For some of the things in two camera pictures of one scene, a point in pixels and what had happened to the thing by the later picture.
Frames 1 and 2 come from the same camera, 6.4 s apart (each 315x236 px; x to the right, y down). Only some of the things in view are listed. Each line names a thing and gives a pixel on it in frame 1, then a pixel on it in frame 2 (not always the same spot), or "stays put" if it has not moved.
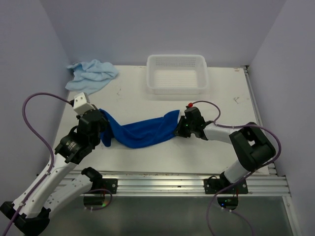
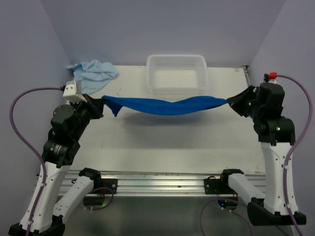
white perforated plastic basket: [177, 74] stays put
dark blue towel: [134, 135] to [163, 106]
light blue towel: [89, 77] stays put
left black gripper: [104, 121] to [96, 105]
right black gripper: [179, 131] to [236, 102]
